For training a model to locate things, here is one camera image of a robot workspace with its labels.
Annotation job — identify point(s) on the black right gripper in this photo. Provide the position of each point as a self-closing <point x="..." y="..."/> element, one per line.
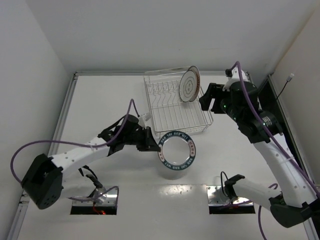
<point x="215" y="99"/>

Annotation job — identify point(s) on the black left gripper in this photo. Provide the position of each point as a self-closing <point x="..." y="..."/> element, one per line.
<point x="146" y="139"/>

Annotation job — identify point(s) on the white plate with green rings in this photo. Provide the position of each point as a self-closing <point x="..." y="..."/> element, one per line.
<point x="187" y="86"/>

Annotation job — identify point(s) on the plate with teal lettered rim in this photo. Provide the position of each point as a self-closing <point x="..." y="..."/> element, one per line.
<point x="177" y="150"/>

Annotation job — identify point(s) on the white plate with orange sunburst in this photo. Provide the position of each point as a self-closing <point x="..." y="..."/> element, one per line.
<point x="196" y="71"/>

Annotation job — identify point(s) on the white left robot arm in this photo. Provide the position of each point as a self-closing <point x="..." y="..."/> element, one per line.
<point x="46" y="179"/>

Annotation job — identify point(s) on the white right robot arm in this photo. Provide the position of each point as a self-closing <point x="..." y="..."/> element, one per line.
<point x="296" y="201"/>

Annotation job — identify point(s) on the aluminium table frame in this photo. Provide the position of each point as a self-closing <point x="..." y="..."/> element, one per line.
<point x="154" y="202"/>

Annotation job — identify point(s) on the wire dish rack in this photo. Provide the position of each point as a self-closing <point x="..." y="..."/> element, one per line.
<point x="168" y="111"/>

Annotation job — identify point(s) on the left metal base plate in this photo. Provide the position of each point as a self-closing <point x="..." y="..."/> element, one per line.
<point x="101" y="197"/>

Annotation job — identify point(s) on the metal base plate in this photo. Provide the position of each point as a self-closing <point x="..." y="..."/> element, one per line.
<point x="217" y="199"/>
<point x="101" y="197"/>

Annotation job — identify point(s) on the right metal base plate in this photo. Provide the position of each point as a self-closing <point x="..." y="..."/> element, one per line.
<point x="217" y="199"/>

